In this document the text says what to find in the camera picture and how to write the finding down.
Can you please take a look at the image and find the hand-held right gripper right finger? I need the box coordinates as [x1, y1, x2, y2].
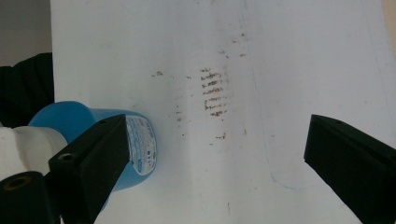
[304, 114, 396, 224]

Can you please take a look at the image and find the blue bottle with white cap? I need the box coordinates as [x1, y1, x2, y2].
[0, 100, 159, 192]

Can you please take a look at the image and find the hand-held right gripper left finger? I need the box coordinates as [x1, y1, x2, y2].
[48, 113, 132, 224]

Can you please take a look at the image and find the dark cloth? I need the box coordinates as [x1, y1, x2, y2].
[0, 52, 56, 129]

